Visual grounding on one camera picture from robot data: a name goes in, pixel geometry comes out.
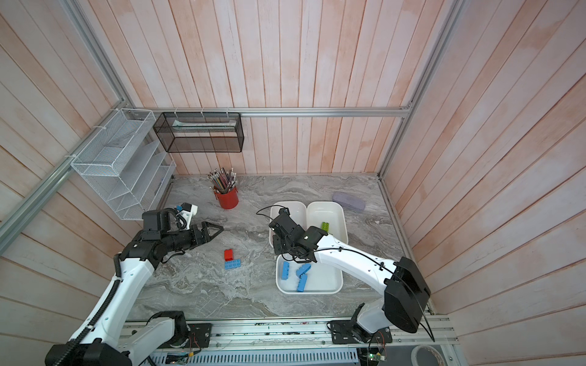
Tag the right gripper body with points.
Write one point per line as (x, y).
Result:
(281, 246)

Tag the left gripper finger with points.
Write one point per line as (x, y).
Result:
(211, 228)
(207, 237)

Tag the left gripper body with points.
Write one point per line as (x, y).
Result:
(195, 241)

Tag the red brick low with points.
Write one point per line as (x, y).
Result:
(228, 255)

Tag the blue long brick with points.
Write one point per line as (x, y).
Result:
(285, 271)

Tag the blue brick top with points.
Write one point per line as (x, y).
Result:
(303, 269)

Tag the green brick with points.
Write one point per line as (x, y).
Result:
(325, 226)

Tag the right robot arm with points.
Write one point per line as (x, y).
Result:
(404, 292)

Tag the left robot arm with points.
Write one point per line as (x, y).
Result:
(166, 233)

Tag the white bin rear left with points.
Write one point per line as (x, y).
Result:
(295, 210)

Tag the white bin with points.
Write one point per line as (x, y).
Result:
(295, 210)
(329, 212)
(319, 280)

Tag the red pencil cup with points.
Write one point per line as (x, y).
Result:
(227, 200)

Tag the white bin rear right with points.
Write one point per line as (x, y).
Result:
(329, 212)

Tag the bundle of pencils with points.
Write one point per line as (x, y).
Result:
(223, 180)

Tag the white bin front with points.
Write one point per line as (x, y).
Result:
(319, 280)

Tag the black mesh basket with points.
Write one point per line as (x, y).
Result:
(205, 132)

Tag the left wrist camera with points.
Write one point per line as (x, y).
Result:
(188, 212)

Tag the aluminium front rail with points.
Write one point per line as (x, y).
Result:
(232, 335)

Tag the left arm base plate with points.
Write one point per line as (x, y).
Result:
(199, 335)

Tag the white wire mesh shelf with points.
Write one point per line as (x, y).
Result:
(129, 172)

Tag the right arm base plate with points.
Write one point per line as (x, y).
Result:
(345, 332)

